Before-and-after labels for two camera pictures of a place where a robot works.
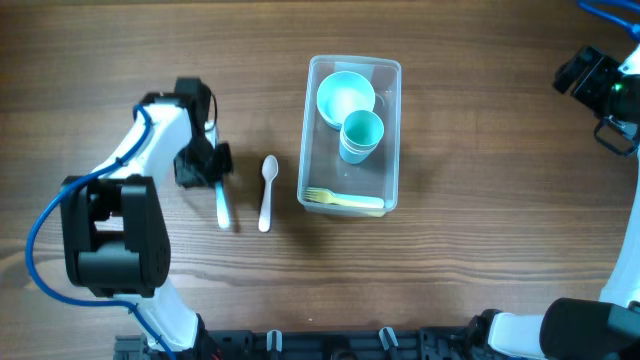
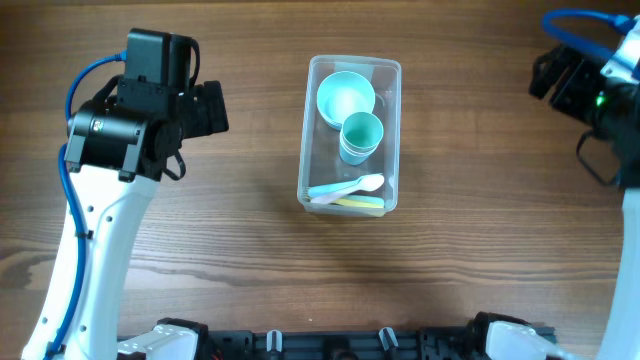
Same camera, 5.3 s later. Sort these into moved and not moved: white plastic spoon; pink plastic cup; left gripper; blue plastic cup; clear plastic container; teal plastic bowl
Moved: left gripper; white plastic spoon
Not moved: blue plastic cup; clear plastic container; pink plastic cup; teal plastic bowl
